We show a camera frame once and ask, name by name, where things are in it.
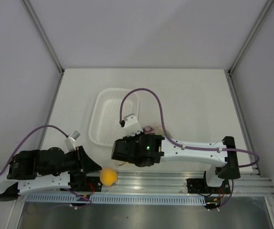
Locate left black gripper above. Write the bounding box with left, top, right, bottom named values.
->
left=41, top=145, right=103, bottom=176

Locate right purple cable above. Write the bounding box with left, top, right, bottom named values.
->
left=119, top=88, right=259, bottom=167

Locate right aluminium frame post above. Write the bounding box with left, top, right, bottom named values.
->
left=228, top=0, right=274, bottom=76

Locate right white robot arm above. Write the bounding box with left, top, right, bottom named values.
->
left=111, top=134, right=241, bottom=193

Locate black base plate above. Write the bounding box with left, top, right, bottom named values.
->
left=79, top=176, right=103, bottom=192
left=186, top=178, right=231, bottom=196

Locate left aluminium frame post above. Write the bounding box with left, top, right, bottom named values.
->
left=21, top=0, right=64, bottom=74

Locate white slotted cable duct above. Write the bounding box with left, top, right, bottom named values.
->
left=26, top=193, right=206, bottom=206

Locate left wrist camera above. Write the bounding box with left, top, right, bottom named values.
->
left=65, top=131, right=80, bottom=151

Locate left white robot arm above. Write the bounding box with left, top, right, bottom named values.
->
left=0, top=146, right=102, bottom=201

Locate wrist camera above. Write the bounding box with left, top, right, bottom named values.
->
left=65, top=131, right=80, bottom=151
left=120, top=114, right=144, bottom=137

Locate aluminium mounting rail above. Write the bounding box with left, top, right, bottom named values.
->
left=101, top=171, right=274, bottom=197

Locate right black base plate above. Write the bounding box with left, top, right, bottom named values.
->
left=186, top=178, right=231, bottom=196

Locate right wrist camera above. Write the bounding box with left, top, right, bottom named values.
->
left=120, top=114, right=144, bottom=137

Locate clear zip top bag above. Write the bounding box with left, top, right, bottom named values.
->
left=142, top=123, right=172, bottom=137

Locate white perforated plastic basket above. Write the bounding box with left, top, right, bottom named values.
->
left=88, top=88, right=130, bottom=146

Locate orange fruit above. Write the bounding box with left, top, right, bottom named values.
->
left=100, top=167, right=118, bottom=186

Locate aluminium frame post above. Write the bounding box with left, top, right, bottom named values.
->
left=21, top=0, right=64, bottom=74
left=228, top=0, right=274, bottom=76

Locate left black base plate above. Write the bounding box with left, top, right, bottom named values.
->
left=79, top=176, right=103, bottom=192

